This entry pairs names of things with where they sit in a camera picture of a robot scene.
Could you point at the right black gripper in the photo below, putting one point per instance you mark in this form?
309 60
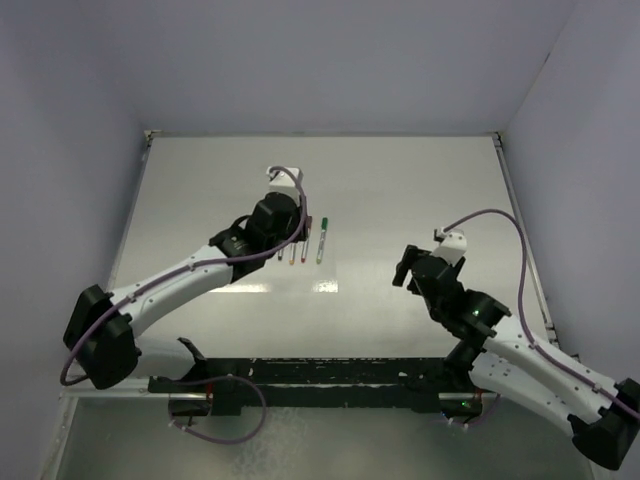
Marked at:
403 265

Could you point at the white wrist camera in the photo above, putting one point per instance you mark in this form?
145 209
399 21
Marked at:
284 180
451 245

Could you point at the green whiteboard marker pen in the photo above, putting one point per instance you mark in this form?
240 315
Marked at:
321 247

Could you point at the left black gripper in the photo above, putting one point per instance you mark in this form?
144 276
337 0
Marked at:
297 217

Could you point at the aluminium frame rail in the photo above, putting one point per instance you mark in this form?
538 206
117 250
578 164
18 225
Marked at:
531 271

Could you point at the red whiteboard marker pen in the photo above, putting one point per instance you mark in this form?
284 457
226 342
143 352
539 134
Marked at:
304 253

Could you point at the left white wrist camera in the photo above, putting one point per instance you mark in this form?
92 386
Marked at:
284 180

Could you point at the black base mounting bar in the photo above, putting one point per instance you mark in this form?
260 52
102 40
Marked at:
226 386

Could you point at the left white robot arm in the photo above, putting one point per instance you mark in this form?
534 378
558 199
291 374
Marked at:
105 334

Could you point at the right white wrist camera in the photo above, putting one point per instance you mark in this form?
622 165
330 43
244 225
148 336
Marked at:
451 245

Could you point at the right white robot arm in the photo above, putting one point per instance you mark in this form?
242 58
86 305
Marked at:
498 353

